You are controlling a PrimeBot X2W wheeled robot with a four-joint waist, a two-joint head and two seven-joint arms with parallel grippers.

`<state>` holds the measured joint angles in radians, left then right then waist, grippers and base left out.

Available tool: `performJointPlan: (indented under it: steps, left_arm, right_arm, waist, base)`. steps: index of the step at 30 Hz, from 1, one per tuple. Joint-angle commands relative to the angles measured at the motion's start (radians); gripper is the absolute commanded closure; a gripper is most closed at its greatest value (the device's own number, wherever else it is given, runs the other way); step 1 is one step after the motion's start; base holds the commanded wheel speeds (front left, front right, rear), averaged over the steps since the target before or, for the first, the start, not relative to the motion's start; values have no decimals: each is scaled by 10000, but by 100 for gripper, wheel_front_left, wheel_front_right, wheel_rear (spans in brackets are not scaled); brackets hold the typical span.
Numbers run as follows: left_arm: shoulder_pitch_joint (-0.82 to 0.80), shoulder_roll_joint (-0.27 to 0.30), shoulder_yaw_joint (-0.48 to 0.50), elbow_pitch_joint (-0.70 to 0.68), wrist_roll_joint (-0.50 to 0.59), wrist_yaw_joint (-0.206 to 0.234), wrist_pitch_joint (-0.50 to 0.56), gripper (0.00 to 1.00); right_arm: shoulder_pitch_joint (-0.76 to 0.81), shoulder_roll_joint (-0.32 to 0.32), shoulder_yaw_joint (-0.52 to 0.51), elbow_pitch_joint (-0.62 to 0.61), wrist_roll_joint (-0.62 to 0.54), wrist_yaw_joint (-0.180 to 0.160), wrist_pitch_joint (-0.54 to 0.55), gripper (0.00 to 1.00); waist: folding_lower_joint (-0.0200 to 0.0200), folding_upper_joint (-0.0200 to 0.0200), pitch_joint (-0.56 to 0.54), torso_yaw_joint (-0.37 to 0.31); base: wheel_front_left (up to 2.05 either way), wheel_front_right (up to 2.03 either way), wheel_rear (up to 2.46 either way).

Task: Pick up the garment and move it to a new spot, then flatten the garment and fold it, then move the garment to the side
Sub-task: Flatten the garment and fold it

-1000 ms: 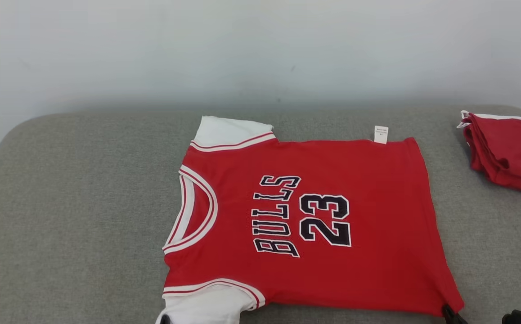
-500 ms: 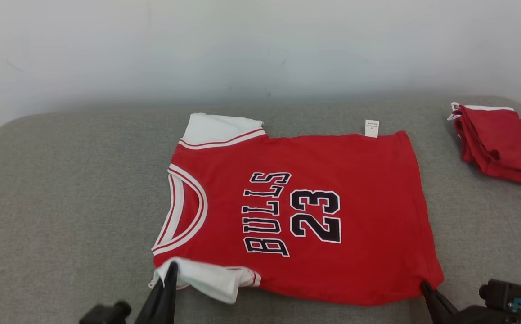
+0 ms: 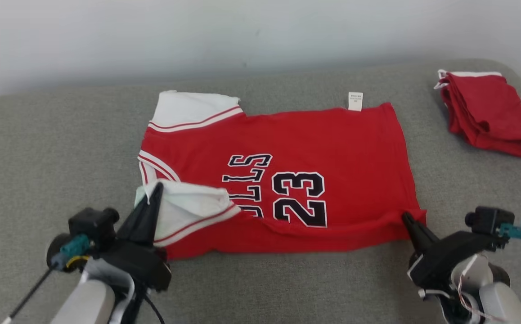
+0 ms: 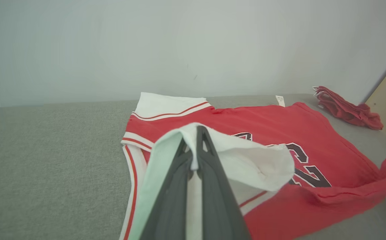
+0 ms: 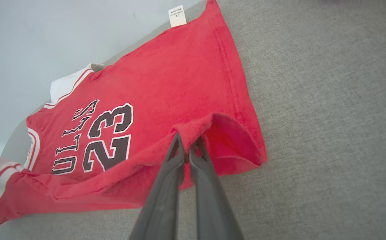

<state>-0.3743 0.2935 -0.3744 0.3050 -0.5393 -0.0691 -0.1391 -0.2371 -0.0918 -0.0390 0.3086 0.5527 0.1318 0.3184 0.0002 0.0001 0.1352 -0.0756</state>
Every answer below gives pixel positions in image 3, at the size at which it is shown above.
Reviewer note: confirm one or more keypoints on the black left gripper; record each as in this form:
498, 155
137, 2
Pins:
139, 265

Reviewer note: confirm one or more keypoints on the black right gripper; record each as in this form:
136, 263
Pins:
449, 258

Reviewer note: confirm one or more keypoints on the red Bulls 23 jersey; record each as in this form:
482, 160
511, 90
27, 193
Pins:
332, 148

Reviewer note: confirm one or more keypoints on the red basketball jersey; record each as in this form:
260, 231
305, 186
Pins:
490, 112

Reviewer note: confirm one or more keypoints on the white grey left arm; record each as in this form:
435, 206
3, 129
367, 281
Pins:
87, 297

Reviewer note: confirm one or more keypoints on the white grey right arm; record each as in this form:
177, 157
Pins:
490, 297

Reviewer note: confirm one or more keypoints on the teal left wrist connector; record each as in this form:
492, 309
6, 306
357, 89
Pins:
71, 252

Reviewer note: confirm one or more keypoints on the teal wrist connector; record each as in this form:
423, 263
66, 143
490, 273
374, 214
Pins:
71, 252
517, 232

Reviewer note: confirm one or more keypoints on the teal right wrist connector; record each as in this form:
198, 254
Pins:
517, 232

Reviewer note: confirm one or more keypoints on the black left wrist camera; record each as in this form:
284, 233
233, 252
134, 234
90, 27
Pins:
92, 227

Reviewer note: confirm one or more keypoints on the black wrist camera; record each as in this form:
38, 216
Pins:
490, 221
92, 227

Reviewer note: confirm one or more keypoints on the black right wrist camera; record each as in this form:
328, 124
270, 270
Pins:
490, 221

